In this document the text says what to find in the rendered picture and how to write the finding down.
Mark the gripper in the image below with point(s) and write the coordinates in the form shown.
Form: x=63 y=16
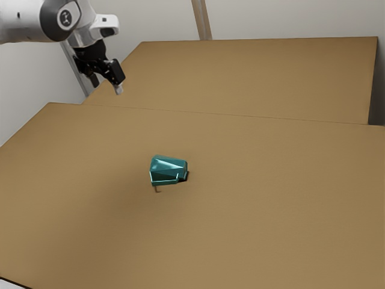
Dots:
x=90 y=57

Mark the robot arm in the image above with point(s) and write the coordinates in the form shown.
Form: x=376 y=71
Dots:
x=27 y=21

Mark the teal faceted mug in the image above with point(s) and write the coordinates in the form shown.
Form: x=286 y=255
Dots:
x=165 y=170

